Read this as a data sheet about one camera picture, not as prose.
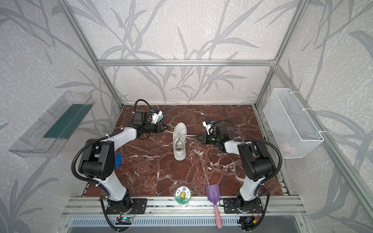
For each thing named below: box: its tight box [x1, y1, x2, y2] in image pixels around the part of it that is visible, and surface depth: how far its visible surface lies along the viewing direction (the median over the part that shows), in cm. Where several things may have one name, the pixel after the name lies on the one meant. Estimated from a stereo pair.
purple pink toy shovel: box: [205, 183, 223, 230], surface depth 78 cm
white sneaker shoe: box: [172, 122, 187, 161], surface depth 92 cm
